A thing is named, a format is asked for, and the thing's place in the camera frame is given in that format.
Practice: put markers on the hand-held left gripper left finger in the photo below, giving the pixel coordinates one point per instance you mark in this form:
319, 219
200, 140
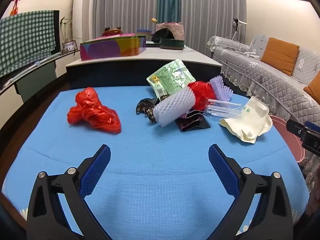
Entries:
96, 172

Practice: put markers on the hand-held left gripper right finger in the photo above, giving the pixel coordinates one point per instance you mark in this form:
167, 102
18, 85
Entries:
225, 172

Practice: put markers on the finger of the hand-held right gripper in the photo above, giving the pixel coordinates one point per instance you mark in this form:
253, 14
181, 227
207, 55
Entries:
296, 128
312, 127

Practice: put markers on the pink plastic basin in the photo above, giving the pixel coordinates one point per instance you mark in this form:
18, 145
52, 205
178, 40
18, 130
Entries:
285, 142

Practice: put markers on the maroon patterned packet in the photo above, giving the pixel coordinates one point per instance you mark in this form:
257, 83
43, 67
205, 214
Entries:
192, 123

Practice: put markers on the purple foam net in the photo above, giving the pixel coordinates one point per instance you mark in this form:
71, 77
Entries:
221, 90

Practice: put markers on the small red plastic bag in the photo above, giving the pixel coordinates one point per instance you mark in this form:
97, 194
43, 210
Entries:
202, 92

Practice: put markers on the black gold-patterned wrapper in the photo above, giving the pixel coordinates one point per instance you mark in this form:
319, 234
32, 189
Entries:
145, 105

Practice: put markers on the green snack packet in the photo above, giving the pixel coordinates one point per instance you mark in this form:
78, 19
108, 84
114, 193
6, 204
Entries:
170, 77

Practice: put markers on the orange cushion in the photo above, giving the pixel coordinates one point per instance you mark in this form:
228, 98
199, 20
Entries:
313, 90
280, 55

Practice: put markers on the cream paper bag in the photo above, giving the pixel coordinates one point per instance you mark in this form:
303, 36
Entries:
250, 120

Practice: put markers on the large red plastic bag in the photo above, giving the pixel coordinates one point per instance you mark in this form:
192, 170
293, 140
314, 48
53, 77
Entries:
92, 110

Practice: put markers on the clear plastic packaging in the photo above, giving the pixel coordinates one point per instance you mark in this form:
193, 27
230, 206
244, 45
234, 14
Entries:
220, 108

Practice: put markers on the sofa with grey quilted cover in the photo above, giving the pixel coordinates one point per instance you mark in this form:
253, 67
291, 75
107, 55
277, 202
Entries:
262, 72

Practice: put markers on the blue table mat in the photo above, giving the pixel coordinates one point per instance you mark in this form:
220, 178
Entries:
160, 150

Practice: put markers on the white foam net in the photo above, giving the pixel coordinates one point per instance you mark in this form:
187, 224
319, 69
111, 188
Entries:
172, 105

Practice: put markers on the television cabinet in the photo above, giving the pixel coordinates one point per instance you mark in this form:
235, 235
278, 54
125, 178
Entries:
37, 75

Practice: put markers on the white floor lamp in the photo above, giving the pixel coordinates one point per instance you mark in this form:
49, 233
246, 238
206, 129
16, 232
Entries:
236, 23

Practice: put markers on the white rod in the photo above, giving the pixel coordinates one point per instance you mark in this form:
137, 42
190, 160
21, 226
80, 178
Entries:
32, 66

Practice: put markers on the white-topped coffee table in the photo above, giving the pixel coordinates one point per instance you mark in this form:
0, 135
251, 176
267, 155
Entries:
175, 57

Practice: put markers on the colourful rectangular box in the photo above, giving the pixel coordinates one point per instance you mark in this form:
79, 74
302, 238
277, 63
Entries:
112, 47

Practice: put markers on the dark green bowl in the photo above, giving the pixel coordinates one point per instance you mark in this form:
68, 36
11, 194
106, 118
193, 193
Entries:
172, 43

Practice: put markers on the red teapot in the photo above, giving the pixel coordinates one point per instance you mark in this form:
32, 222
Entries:
112, 32

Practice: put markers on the grey curtain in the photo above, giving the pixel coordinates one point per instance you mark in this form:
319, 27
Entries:
212, 12

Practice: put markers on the potted bamboo plant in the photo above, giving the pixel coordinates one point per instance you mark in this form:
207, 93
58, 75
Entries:
65, 30

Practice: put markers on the black television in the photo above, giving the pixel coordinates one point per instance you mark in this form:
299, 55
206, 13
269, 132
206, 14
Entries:
57, 30

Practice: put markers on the stack of coloured bowls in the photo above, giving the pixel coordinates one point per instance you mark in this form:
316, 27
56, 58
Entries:
143, 31

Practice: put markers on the pink patterned basket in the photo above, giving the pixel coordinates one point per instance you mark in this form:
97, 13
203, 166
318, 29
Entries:
177, 31

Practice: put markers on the green checked cloth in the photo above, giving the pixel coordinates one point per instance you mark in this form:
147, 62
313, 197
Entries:
25, 40

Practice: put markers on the black round lid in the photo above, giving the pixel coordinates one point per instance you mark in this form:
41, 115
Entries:
162, 35

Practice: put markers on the white standing air conditioner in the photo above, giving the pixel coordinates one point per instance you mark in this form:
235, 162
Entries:
82, 10

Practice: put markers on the teal curtain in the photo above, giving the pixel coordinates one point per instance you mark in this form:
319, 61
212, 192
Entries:
168, 0

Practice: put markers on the small photo frame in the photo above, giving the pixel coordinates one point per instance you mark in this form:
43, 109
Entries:
69, 45

